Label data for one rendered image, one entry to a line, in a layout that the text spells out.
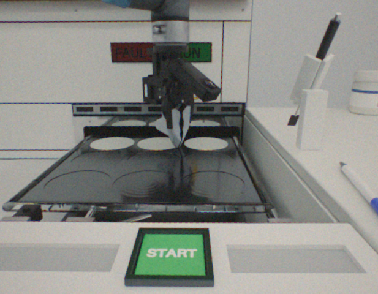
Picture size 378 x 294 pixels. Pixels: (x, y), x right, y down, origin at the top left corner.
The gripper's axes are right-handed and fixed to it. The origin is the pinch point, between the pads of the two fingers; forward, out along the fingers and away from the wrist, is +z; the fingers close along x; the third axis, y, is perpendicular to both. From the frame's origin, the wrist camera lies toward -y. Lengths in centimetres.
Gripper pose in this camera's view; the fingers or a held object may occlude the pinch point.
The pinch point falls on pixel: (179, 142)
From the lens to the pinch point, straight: 63.5
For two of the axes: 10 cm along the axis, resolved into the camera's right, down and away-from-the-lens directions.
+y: -7.9, -1.9, 5.8
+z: 0.0, 9.5, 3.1
